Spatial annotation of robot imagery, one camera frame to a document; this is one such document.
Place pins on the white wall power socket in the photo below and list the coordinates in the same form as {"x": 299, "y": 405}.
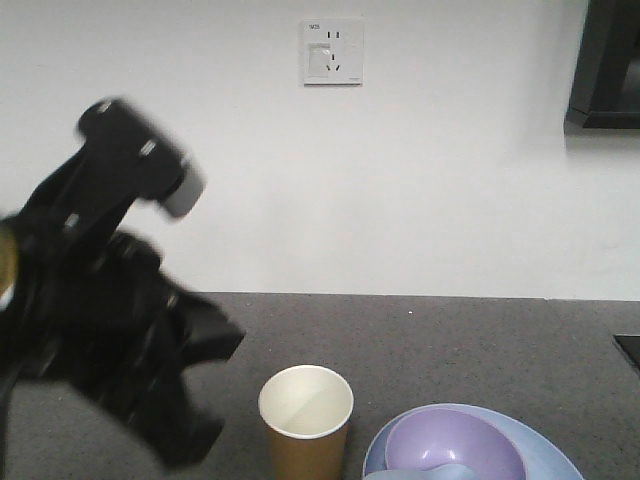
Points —
{"x": 331, "y": 52}

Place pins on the black induction cooktop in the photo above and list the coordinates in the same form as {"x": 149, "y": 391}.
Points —
{"x": 630, "y": 347}

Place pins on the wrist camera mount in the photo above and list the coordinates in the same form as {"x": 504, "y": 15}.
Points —
{"x": 124, "y": 158}

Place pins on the light blue plastic spoon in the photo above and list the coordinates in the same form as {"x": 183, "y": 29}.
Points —
{"x": 443, "y": 472}

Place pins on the black range hood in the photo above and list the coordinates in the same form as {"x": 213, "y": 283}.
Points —
{"x": 605, "y": 88}

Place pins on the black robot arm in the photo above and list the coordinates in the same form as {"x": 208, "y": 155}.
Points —
{"x": 95, "y": 311}

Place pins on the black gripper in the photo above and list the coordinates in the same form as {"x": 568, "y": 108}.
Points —
{"x": 97, "y": 312}

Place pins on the light blue plastic plate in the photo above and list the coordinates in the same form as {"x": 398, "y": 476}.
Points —
{"x": 541, "y": 458}

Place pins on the purple plastic bowl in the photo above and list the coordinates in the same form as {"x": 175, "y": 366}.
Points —
{"x": 432, "y": 438}

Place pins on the brown paper cup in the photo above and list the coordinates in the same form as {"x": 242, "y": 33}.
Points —
{"x": 306, "y": 410}

